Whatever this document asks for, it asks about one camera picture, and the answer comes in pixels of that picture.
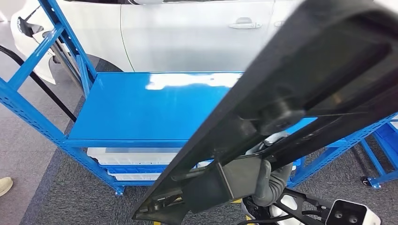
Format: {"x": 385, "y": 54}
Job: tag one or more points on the white plastic bin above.
{"x": 124, "y": 156}
{"x": 133, "y": 177}

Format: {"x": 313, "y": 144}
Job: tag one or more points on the blue plastic bin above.
{"x": 133, "y": 170}

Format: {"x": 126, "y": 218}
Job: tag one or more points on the blue wheeled bin rack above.
{"x": 384, "y": 179}

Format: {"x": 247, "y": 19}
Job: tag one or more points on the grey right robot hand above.
{"x": 263, "y": 186}

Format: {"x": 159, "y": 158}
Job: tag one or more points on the person's foot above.
{"x": 4, "y": 186}

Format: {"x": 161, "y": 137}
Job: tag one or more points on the white car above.
{"x": 186, "y": 37}

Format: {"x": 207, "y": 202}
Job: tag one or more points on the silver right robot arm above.
{"x": 281, "y": 183}

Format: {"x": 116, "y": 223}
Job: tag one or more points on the large blue shelf rack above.
{"x": 140, "y": 108}

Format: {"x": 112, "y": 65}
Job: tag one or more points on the black camera bracket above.
{"x": 298, "y": 202}

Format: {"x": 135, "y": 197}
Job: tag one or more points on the black plastic frame part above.
{"x": 311, "y": 77}

